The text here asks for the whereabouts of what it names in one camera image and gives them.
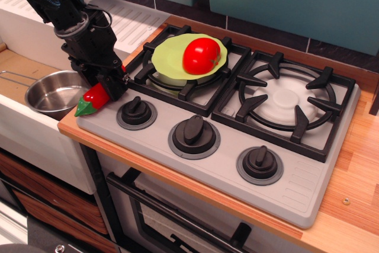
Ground light green plastic plate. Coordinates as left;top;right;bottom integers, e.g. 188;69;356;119
151;33;228;80

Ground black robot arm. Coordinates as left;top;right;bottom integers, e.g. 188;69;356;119
26;0;127;101

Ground red toy chili pepper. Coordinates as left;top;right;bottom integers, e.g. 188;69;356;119
75;65;127;117

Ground small steel pot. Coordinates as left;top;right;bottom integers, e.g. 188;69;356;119
1;71;90;121

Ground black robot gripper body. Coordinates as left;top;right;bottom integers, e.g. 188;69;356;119
60;9;122;76

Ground black burner grate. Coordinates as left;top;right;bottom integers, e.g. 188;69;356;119
126;25;252;117
211;51;360;162

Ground wooden drawer fronts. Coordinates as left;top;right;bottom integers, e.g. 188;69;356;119
1;149;118;252

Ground red toy tomato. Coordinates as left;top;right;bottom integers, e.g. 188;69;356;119
182;37;221;75

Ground black right stove knob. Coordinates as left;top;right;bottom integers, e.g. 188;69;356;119
236;145;284;186

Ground white toy sink unit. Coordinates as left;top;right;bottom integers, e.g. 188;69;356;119
0;0;171;196

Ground black left burner grate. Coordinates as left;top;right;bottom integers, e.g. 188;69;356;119
126;25;252;117

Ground toy oven door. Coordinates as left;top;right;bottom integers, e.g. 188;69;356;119
106;168;302;252

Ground black right burner grate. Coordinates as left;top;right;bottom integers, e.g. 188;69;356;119
211;51;360;162

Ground grey toy stove top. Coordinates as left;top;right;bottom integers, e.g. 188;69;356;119
76;23;361;230

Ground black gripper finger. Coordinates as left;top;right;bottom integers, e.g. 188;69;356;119
97;73;129;101
70;59;98;86

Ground black middle stove knob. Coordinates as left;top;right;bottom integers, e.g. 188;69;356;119
168;114;221;160

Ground black left stove knob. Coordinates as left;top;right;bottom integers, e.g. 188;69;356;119
116;96;158;131

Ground black stove knob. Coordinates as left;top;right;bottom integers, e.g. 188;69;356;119
168;114;221;160
116;96;158;131
236;145;284;186

